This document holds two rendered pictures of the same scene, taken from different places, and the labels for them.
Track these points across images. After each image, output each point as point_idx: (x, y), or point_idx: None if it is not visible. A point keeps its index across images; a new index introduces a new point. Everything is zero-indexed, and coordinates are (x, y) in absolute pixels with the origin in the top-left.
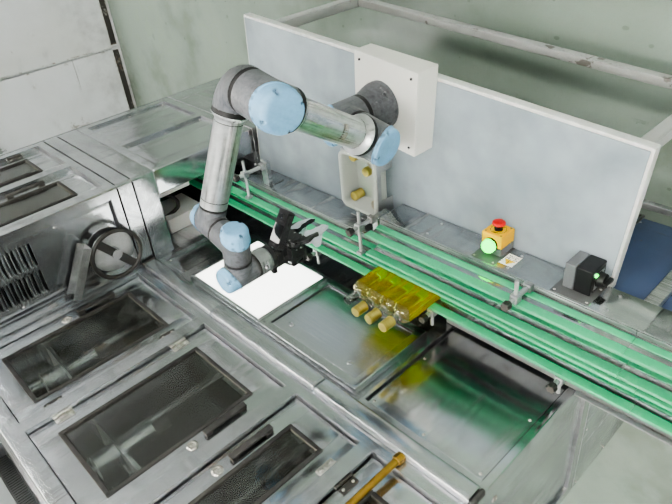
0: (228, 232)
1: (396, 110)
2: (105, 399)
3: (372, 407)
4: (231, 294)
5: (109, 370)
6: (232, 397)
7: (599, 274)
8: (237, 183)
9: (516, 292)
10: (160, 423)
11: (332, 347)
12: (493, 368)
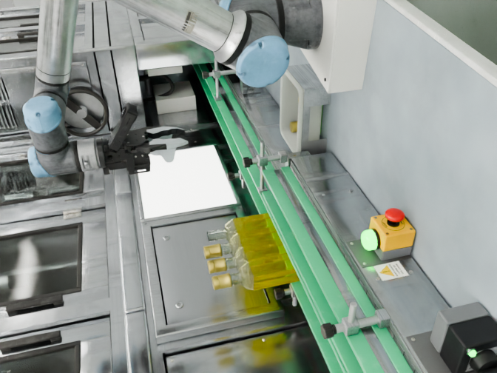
0: (29, 106)
1: (319, 26)
2: None
3: (160, 367)
4: (146, 186)
5: (1, 212)
6: (63, 286)
7: (481, 353)
8: (221, 83)
9: (350, 319)
10: None
11: (179, 280)
12: None
